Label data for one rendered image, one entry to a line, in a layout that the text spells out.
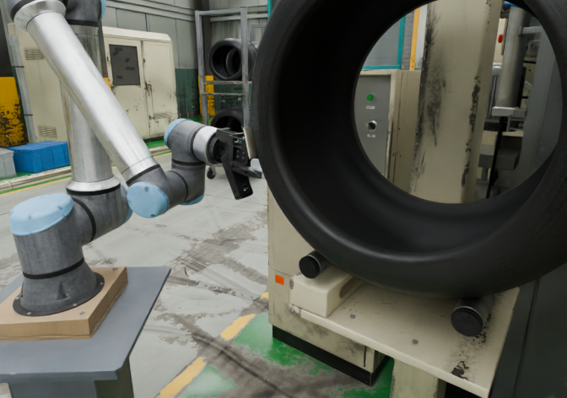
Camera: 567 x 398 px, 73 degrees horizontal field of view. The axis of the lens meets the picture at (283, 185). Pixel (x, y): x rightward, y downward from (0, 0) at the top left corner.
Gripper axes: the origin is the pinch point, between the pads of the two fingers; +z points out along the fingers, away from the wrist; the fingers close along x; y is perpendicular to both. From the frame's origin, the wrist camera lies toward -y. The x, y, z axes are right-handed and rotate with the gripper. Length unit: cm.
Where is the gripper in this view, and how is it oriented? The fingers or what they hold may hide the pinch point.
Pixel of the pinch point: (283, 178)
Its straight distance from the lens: 85.0
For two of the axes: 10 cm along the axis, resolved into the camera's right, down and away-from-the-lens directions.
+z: 7.9, 2.9, -5.4
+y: 1.0, -9.3, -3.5
